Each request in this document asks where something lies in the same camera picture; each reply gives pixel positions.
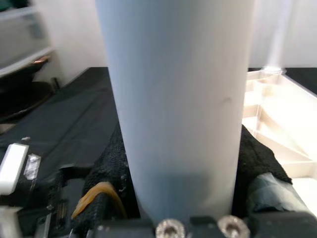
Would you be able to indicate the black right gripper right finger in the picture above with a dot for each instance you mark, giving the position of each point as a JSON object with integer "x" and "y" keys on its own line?
{"x": 262, "y": 161}

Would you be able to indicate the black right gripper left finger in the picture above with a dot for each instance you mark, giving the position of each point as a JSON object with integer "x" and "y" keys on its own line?
{"x": 109, "y": 168}

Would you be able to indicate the brown rubber band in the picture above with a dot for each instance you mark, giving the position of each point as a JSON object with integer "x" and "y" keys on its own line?
{"x": 96, "y": 191}

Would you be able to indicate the white plastic table top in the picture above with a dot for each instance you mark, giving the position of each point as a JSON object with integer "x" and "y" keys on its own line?
{"x": 284, "y": 138}

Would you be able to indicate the black cloth cover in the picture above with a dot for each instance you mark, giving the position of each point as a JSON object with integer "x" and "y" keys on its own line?
{"x": 74, "y": 119}

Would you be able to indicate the copper coloured bowl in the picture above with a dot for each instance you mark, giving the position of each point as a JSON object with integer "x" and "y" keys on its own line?
{"x": 41, "y": 60}

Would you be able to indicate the clear plastic storage box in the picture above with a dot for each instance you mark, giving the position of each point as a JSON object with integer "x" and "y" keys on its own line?
{"x": 19, "y": 37}

